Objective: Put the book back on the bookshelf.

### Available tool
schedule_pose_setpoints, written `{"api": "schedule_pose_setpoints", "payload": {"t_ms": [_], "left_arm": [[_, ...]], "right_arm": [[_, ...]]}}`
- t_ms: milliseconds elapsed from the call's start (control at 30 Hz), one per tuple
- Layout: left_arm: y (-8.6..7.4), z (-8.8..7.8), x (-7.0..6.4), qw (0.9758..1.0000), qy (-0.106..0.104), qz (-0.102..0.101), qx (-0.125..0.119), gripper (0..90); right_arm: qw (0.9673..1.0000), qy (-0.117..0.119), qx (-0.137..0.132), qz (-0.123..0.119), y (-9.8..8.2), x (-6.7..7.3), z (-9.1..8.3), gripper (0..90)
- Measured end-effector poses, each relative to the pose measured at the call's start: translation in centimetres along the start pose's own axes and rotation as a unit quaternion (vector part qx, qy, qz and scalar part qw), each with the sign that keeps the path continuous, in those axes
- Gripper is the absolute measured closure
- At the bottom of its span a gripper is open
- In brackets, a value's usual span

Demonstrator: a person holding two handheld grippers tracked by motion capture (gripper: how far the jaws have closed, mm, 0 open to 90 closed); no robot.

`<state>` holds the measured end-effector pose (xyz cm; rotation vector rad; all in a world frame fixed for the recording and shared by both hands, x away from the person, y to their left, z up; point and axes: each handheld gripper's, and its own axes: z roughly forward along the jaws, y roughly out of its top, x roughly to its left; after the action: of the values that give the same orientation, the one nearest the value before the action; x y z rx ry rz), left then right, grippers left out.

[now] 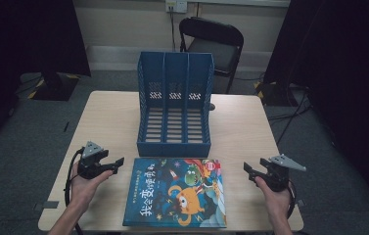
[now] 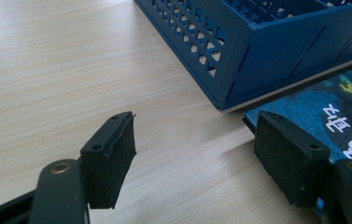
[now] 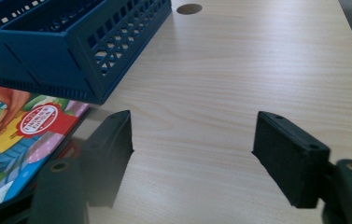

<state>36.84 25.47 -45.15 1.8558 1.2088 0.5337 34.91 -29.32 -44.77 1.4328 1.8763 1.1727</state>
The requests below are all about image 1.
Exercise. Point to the black stand base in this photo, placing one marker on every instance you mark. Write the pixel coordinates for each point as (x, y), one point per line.
(278, 94)
(55, 86)

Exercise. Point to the small black floor item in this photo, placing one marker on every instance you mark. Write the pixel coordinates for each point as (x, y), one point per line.
(66, 126)

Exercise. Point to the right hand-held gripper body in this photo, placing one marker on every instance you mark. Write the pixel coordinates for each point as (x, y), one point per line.
(278, 176)

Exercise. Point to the grey tape strip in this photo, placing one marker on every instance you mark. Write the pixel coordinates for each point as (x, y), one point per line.
(300, 203)
(46, 205)

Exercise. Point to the small dark round object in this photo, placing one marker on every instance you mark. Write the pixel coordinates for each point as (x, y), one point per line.
(212, 106)

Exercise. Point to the white wall socket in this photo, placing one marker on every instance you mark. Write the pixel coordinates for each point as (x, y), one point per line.
(176, 6)

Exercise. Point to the person's right hand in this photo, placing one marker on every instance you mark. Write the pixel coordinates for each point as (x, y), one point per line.
(278, 204)

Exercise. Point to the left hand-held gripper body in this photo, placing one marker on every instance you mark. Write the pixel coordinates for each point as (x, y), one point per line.
(90, 163)

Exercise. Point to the person's left hand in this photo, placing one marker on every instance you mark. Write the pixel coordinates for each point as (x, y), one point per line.
(82, 191)

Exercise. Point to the black curtain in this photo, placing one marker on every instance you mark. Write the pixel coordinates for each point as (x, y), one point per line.
(15, 49)
(351, 81)

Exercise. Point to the blue plastic file rack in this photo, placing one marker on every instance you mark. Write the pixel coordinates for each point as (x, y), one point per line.
(174, 78)

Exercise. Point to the black folding chair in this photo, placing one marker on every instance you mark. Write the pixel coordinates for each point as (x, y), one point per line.
(211, 32)

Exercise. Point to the blue monster picture book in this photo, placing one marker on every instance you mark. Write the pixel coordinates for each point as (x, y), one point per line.
(172, 196)

